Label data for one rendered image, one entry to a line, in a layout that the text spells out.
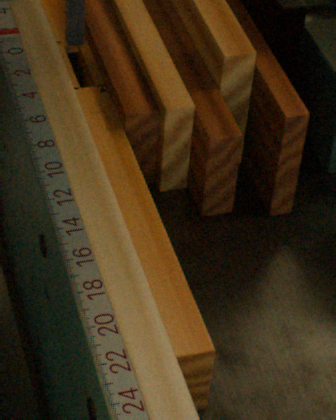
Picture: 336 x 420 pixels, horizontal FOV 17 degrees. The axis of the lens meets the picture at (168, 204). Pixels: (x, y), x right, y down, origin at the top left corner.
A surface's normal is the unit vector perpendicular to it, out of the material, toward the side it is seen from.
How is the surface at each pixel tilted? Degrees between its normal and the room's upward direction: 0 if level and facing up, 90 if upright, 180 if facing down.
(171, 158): 90
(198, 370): 90
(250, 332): 0
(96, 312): 0
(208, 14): 0
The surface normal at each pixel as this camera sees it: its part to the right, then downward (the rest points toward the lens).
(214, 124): 0.07, -0.74
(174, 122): 0.28, 0.66
